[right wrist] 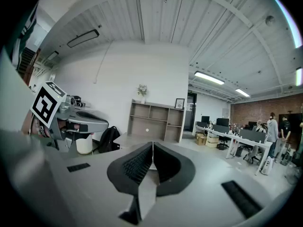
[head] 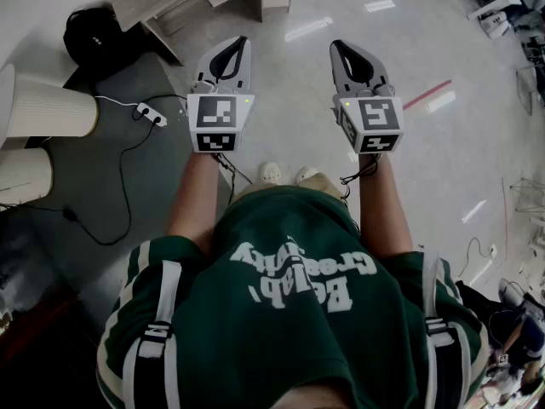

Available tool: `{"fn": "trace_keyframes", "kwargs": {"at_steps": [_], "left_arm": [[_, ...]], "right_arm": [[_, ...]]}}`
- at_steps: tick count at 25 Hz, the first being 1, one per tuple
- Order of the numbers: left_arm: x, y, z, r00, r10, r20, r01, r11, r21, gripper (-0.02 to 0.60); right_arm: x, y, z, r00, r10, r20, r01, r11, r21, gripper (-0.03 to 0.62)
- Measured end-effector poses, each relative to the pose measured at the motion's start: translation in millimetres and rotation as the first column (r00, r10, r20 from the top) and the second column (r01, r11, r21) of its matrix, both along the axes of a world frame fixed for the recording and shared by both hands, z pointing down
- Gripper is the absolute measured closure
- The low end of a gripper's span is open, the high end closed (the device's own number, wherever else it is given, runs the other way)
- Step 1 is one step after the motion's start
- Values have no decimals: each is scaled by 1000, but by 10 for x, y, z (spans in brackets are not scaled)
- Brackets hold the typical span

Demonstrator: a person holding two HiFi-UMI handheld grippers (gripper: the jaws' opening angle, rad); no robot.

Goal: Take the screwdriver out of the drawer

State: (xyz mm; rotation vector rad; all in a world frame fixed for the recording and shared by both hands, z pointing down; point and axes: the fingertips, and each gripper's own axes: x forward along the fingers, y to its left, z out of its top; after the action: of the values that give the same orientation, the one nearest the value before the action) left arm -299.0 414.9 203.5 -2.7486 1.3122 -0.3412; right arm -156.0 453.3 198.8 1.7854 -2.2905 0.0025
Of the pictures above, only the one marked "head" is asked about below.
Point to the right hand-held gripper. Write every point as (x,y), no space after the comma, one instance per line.
(374,117)

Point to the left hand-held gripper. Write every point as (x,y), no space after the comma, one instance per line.
(215,113)

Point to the person's right forearm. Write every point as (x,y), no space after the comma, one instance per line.
(383,211)

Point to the person's left forearm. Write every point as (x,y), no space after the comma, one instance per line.
(196,203)

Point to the red floor tape strip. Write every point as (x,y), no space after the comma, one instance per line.
(426,95)

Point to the white power strip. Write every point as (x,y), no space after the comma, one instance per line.
(151,114)

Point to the person's left white shoe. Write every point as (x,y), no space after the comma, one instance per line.
(270,173)

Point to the person's white shoe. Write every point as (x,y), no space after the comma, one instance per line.
(270,173)
(306,174)

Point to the person's right white shoe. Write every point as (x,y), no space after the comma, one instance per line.
(306,174)

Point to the khaki shorts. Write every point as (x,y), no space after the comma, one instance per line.
(325,186)

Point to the black round bag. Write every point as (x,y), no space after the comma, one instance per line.
(98,41)

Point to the white floor device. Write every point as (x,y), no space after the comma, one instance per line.
(496,24)

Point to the large white ribbed cylinder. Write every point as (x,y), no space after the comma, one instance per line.
(47,109)

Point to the small white ribbed cylinder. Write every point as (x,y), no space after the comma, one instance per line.
(23,173)

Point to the green printed shirt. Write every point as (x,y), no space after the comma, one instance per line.
(277,339)

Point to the dark brown wooden cabinet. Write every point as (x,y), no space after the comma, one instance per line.
(38,330)

